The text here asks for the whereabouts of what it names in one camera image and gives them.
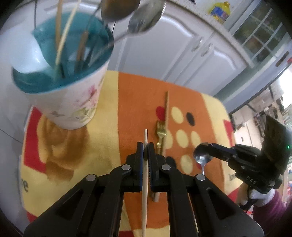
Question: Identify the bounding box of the large round steel spoon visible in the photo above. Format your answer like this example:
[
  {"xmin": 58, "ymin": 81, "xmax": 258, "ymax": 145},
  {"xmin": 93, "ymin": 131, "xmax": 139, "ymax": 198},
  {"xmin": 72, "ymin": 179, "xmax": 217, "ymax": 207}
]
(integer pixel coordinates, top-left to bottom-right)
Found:
[{"xmin": 100, "ymin": 0, "xmax": 141, "ymax": 22}]

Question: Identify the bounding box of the glass door cabinet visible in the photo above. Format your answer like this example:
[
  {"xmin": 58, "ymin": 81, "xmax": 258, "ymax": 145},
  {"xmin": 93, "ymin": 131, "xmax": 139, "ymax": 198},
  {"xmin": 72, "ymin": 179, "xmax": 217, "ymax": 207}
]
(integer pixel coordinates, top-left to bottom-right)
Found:
[{"xmin": 226, "ymin": 0, "xmax": 285, "ymax": 66}]

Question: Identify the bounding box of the yellow bottle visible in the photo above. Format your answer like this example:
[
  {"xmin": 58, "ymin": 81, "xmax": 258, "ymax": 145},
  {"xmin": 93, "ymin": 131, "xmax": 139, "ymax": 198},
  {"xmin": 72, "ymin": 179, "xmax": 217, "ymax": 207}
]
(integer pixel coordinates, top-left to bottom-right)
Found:
[{"xmin": 206, "ymin": 1, "xmax": 231, "ymax": 24}]

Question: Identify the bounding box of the person's right hand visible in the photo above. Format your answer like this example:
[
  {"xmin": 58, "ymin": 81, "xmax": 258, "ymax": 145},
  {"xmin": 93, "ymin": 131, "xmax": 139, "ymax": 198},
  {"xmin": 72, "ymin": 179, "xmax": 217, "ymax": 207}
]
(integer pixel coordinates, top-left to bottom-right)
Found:
[{"xmin": 242, "ymin": 189, "xmax": 275, "ymax": 207}]

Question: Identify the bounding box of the medium steel spoon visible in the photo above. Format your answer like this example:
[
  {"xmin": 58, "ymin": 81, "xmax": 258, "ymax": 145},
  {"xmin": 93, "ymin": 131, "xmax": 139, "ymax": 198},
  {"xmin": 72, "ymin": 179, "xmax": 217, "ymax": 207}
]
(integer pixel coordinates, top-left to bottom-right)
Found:
[{"xmin": 91, "ymin": 0, "xmax": 167, "ymax": 60}]

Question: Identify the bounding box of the gold fork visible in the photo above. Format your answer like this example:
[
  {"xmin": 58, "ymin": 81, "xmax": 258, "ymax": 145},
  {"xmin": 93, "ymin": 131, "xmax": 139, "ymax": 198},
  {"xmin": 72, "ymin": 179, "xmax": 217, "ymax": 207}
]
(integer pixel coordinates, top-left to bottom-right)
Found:
[{"xmin": 155, "ymin": 120, "xmax": 167, "ymax": 155}]

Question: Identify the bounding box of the white ceramic soup spoon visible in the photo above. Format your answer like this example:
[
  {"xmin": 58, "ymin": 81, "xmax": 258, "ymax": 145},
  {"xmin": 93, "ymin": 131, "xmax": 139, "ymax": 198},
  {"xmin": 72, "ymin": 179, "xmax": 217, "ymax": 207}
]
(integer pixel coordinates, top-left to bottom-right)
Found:
[{"xmin": 9, "ymin": 30, "xmax": 52, "ymax": 73}]

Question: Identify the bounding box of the floral utensil cup teal inside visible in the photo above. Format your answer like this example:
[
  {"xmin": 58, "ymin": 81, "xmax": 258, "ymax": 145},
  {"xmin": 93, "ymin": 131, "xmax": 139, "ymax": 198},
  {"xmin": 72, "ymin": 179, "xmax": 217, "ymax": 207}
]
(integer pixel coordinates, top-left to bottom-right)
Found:
[{"xmin": 11, "ymin": 10, "xmax": 114, "ymax": 130}]

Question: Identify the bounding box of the metal cabinet handle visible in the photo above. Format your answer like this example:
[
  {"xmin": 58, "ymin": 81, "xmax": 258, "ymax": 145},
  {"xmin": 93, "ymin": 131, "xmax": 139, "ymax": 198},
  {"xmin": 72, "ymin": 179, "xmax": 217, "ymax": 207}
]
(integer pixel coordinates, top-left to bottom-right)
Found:
[
  {"xmin": 191, "ymin": 36, "xmax": 203, "ymax": 52},
  {"xmin": 201, "ymin": 43, "xmax": 212, "ymax": 57}
]

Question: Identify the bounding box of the person's right forearm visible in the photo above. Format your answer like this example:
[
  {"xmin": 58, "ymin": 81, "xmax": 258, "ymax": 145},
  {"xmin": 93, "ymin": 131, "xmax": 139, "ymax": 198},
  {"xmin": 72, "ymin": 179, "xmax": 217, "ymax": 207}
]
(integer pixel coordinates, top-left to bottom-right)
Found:
[{"xmin": 252, "ymin": 190, "xmax": 288, "ymax": 228}]

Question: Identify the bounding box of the white cabinet door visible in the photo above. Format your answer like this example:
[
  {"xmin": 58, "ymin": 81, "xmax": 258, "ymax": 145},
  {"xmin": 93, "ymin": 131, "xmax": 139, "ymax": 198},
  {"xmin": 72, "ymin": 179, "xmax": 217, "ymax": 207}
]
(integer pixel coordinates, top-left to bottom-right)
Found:
[
  {"xmin": 189, "ymin": 32, "xmax": 248, "ymax": 96},
  {"xmin": 109, "ymin": 5, "xmax": 215, "ymax": 92}
]

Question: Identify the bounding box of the brown wooden chopstick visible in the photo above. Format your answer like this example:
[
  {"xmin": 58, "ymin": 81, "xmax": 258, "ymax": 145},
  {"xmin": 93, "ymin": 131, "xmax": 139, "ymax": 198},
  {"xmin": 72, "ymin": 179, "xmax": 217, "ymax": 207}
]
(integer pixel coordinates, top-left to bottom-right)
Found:
[
  {"xmin": 152, "ymin": 91, "xmax": 169, "ymax": 202},
  {"xmin": 76, "ymin": 31, "xmax": 89, "ymax": 67},
  {"xmin": 55, "ymin": 0, "xmax": 64, "ymax": 46}
]

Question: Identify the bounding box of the orange yellow printed cloth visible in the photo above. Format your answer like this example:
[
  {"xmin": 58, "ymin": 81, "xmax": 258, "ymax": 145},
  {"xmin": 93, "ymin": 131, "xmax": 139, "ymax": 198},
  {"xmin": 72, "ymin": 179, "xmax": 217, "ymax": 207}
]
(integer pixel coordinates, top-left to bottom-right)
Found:
[{"xmin": 19, "ymin": 71, "xmax": 240, "ymax": 237}]

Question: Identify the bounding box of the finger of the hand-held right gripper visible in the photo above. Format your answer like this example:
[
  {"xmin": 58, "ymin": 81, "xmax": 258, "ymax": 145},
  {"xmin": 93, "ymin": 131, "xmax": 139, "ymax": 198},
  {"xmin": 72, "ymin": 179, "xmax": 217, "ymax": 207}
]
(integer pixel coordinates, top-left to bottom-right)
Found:
[
  {"xmin": 211, "ymin": 143, "xmax": 235, "ymax": 155},
  {"xmin": 209, "ymin": 150, "xmax": 231, "ymax": 162}
]

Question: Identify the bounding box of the pale bamboo chopstick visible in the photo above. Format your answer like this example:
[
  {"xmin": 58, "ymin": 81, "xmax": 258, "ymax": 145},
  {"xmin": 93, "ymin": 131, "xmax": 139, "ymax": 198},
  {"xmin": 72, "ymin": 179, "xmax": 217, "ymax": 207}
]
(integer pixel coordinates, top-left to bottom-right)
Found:
[
  {"xmin": 141, "ymin": 129, "xmax": 149, "ymax": 237},
  {"xmin": 55, "ymin": 0, "xmax": 82, "ymax": 65}
]

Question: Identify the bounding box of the small steel teaspoon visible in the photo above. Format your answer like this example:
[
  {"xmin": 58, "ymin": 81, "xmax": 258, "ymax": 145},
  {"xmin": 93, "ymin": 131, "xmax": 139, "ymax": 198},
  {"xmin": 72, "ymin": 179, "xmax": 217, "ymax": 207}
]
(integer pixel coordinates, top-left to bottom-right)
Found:
[{"xmin": 193, "ymin": 142, "xmax": 214, "ymax": 176}]

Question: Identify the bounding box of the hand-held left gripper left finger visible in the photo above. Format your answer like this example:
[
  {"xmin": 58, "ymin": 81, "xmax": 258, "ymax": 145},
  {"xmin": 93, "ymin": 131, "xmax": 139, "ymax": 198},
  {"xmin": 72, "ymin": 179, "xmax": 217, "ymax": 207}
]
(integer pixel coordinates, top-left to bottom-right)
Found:
[{"xmin": 24, "ymin": 141, "xmax": 145, "ymax": 237}]

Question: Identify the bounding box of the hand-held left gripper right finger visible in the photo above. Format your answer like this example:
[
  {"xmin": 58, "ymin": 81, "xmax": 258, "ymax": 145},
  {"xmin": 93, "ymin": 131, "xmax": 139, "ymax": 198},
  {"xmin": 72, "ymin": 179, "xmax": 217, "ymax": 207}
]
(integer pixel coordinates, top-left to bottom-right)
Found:
[{"xmin": 147, "ymin": 142, "xmax": 262, "ymax": 237}]

